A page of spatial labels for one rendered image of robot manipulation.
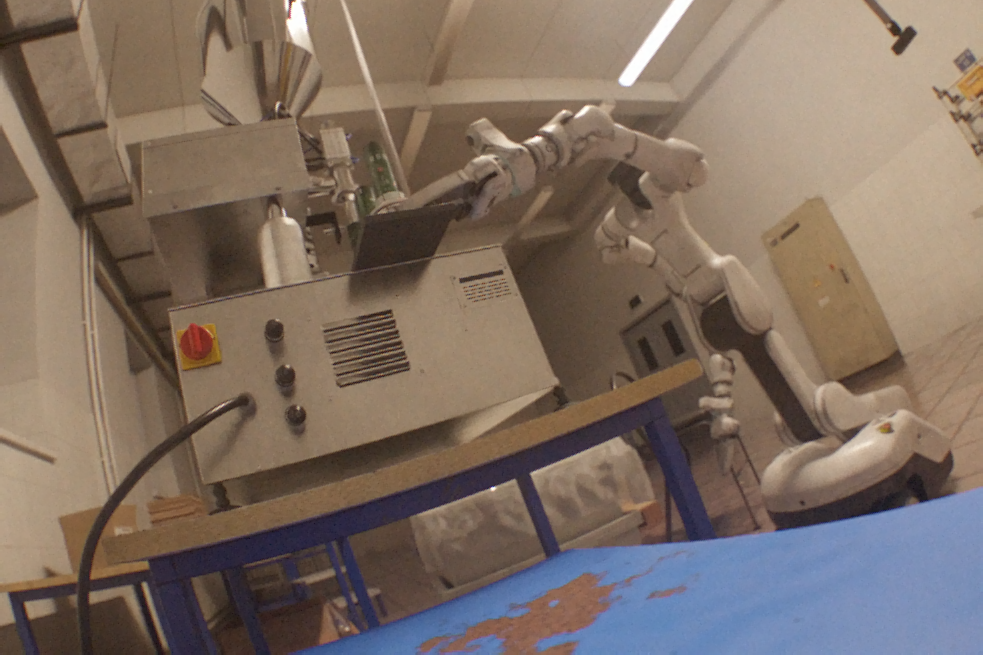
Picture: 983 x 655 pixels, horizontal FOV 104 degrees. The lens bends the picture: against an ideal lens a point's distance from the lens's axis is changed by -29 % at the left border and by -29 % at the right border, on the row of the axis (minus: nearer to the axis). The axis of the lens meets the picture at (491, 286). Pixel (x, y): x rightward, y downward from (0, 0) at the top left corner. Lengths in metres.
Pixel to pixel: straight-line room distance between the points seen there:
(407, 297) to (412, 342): 0.06
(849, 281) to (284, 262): 5.59
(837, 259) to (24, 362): 6.65
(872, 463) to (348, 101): 4.92
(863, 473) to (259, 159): 1.58
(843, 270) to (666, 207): 4.49
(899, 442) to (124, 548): 1.67
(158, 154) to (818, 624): 0.92
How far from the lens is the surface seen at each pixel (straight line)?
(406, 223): 0.67
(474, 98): 5.73
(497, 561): 1.51
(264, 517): 0.54
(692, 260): 1.61
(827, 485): 1.63
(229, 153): 0.89
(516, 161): 0.82
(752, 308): 1.58
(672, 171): 1.10
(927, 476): 1.80
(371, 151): 0.79
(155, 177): 0.88
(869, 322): 5.94
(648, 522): 3.61
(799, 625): 0.24
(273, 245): 0.79
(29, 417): 3.23
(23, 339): 3.39
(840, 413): 1.74
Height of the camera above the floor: 0.71
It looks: 19 degrees up
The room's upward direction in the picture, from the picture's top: 22 degrees counter-clockwise
